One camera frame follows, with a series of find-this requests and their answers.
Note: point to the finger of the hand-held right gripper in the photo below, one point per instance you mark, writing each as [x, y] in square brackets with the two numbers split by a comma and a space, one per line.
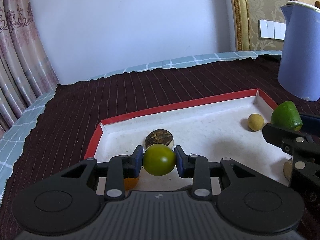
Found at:
[280, 136]
[311, 123]

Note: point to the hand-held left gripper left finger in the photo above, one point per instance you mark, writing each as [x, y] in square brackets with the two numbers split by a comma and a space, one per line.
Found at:
[138, 160]

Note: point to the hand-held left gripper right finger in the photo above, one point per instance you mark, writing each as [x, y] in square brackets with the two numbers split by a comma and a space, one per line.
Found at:
[179, 160]

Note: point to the large green tomato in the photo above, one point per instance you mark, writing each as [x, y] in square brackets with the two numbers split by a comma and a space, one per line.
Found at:
[158, 160]

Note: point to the cut green lime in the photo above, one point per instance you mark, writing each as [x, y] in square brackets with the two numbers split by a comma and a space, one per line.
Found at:
[285, 115]

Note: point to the tan longan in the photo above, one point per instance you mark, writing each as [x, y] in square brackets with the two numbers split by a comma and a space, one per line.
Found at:
[255, 122]

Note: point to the brown dried fruit slice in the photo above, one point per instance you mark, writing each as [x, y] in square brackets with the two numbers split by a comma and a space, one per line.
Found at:
[158, 137]
[287, 170]

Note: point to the red cardboard tray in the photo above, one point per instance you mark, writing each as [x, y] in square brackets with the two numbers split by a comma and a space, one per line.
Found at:
[212, 130]

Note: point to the small orange mandarin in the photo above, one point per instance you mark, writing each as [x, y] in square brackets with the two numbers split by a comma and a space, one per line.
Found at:
[131, 183]

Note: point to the blue electric kettle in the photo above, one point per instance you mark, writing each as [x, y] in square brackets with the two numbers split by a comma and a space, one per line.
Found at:
[300, 55]

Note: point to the dark striped tablecloth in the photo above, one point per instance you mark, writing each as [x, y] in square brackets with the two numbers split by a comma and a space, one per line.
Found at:
[100, 97]

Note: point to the pink patterned curtain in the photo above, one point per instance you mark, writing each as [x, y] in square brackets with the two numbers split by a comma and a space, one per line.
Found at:
[20, 55]

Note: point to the white wall switch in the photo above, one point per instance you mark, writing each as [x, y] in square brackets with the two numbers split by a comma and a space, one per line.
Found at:
[271, 29]

